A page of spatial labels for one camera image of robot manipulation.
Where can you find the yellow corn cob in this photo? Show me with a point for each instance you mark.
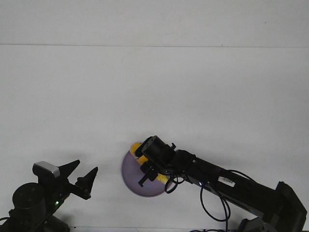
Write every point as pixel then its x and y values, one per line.
pixel 141 160

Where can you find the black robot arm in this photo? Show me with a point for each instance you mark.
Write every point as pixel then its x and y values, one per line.
pixel 276 210
pixel 36 203

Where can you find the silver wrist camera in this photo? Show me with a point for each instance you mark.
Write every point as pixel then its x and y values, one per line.
pixel 44 169

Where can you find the purple round plate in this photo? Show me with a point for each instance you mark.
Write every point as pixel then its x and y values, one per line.
pixel 131 175

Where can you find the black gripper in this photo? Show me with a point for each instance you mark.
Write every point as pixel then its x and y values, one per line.
pixel 159 155
pixel 58 190

